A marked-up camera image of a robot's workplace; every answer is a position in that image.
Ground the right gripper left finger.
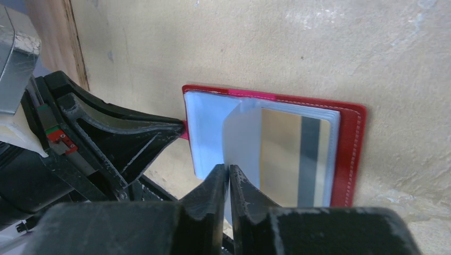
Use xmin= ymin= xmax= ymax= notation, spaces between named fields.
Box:
xmin=23 ymin=165 xmax=229 ymax=254

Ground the red card holder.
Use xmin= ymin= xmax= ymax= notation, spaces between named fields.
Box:
xmin=182 ymin=84 xmax=366 ymax=207

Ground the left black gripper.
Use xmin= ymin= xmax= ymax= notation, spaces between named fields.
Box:
xmin=1 ymin=71 xmax=185 ymax=229

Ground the gold card with stripe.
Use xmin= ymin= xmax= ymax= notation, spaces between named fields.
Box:
xmin=260 ymin=108 xmax=335 ymax=207

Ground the wooden board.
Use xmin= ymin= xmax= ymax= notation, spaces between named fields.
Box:
xmin=24 ymin=0 xmax=89 ymax=91

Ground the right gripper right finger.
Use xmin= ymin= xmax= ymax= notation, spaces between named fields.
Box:
xmin=229 ymin=165 xmax=421 ymax=254

